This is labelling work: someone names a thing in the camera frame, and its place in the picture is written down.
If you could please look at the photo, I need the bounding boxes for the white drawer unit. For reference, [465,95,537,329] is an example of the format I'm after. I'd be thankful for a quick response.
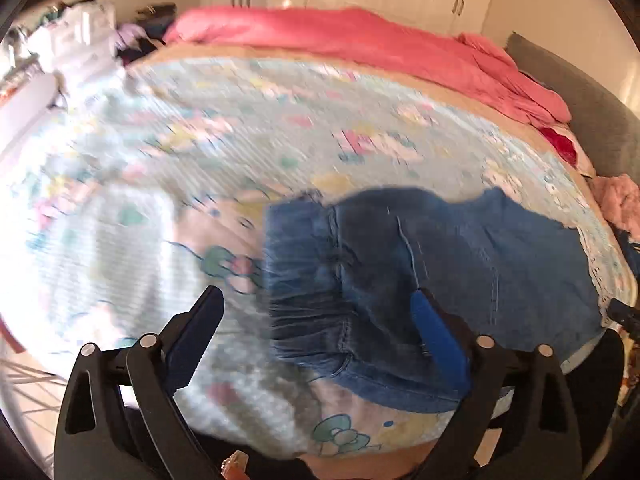
[30,5,121,76]

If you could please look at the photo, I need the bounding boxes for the pink duvet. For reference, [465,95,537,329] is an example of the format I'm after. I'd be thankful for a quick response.
[164,6,572,126]

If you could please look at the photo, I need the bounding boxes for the purple clothing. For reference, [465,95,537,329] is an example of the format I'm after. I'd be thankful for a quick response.
[112,22,151,56]

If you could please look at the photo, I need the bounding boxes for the blue denim pants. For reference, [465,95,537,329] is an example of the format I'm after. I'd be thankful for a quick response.
[262,186,608,413]

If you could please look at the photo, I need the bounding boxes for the person's left hand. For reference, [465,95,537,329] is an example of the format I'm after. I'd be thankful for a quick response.
[220,451,249,480]

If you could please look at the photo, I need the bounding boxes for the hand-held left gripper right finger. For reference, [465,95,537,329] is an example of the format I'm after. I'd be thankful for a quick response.
[407,287,583,480]

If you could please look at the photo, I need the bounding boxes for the cartoon cat printed bed sheet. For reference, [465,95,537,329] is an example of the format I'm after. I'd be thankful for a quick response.
[0,55,638,461]

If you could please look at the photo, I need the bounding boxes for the beige bed sheet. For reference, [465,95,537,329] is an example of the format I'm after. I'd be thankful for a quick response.
[125,42,601,181]

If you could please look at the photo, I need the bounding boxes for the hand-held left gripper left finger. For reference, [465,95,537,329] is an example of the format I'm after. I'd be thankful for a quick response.
[52,285,226,480]

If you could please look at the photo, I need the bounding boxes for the pink cloth at bedside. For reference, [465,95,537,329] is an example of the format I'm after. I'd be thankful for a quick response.
[587,172,640,241]

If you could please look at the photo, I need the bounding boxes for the grey padded headboard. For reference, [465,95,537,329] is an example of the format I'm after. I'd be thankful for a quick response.
[505,31,640,181]

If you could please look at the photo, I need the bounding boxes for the white bed footboard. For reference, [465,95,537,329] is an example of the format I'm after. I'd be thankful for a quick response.
[0,72,61,161]

